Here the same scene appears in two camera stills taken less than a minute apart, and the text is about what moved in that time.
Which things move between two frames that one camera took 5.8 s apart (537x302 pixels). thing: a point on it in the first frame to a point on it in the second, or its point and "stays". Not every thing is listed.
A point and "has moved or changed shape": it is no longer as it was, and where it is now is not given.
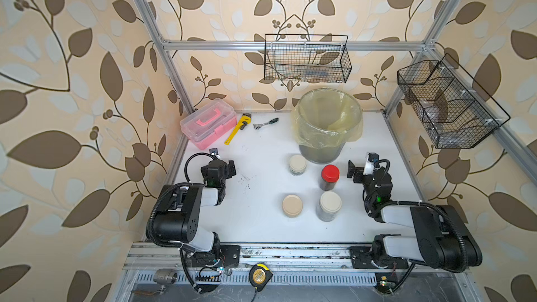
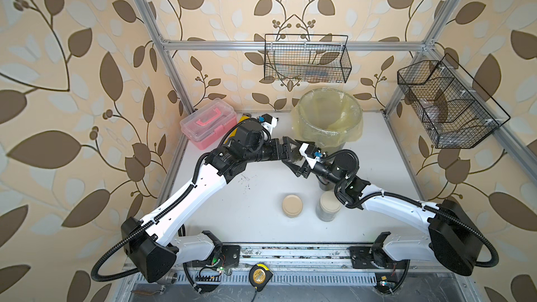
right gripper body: (360, 178) to (312, 170)
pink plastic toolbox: (208, 122) stays
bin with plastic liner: (326, 117) stays
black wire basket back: (308, 58) stays
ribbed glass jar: (297, 173) has moved or changed shape
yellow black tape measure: (259, 275) stays
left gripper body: (226, 173) to (270, 151)
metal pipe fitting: (165, 276) stays
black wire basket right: (455, 112) stays
